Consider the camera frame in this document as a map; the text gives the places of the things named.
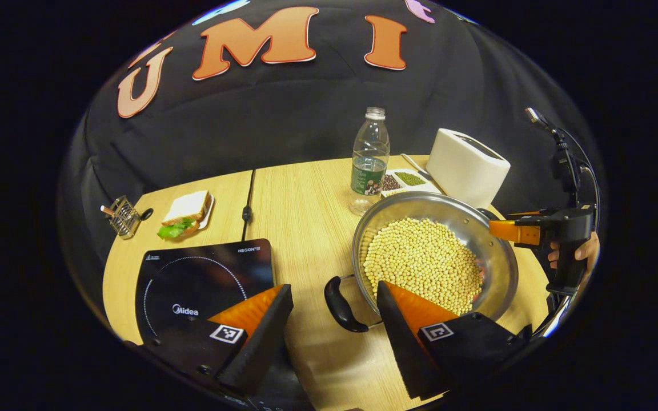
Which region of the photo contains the metal utensil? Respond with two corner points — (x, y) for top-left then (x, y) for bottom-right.
(400, 153), (434, 181)

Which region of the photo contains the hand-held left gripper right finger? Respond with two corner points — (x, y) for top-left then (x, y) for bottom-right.
(376, 280), (535, 400)

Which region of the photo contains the black induction cooktop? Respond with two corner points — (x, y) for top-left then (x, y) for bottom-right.
(135, 238), (276, 343)

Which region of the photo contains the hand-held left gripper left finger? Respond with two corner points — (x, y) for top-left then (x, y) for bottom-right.
(123, 284), (295, 397)

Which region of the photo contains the wire basket holder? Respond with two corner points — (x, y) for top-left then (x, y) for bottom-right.
(100, 195), (143, 240)

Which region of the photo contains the pile of soybeans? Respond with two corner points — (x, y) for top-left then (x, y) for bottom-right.
(362, 217), (486, 317)

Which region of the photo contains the white toaster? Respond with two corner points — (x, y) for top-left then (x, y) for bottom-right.
(426, 128), (512, 210)

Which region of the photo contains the sandwich with lettuce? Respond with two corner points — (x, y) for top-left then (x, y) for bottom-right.
(157, 190), (215, 241)

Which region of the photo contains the steel pot with black handles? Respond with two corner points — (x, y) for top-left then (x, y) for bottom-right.
(323, 191), (520, 334)

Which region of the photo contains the white divided dish of beans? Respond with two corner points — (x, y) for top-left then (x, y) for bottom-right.
(380, 168), (443, 199)

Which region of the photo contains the clear plastic water bottle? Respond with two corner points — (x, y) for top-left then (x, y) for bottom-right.
(349, 107), (391, 217)

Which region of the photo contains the black power cable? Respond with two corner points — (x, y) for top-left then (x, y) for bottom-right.
(241, 168), (257, 241)

